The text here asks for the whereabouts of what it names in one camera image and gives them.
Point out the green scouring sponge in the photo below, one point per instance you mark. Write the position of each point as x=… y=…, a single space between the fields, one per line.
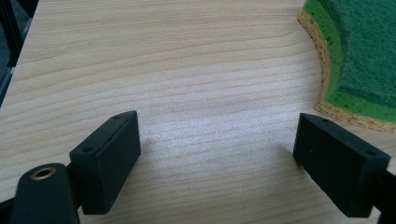
x=364 y=53

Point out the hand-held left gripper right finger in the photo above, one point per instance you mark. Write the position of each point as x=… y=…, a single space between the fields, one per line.
x=337 y=166

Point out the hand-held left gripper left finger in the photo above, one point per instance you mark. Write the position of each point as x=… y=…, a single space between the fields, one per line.
x=106 y=169

